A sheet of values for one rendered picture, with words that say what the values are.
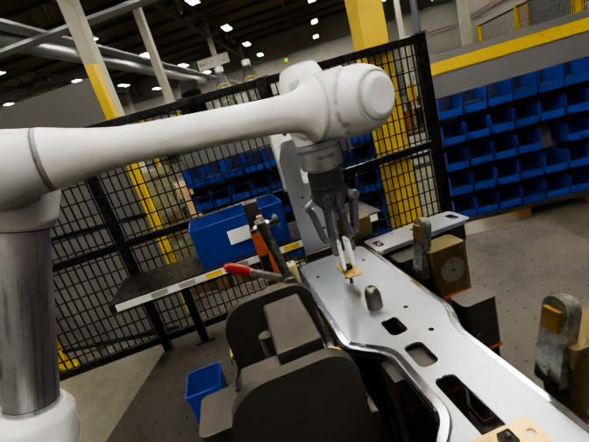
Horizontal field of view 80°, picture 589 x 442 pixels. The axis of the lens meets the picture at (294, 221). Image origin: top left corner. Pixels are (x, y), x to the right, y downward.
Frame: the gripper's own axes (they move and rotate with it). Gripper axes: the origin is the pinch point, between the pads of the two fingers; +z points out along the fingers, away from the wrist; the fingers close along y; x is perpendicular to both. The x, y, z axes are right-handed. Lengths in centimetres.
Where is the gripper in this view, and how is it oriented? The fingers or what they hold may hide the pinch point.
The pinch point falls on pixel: (344, 253)
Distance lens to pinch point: 82.7
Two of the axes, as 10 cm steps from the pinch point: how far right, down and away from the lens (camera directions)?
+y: 9.4, -3.2, 1.4
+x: -2.2, -2.3, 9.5
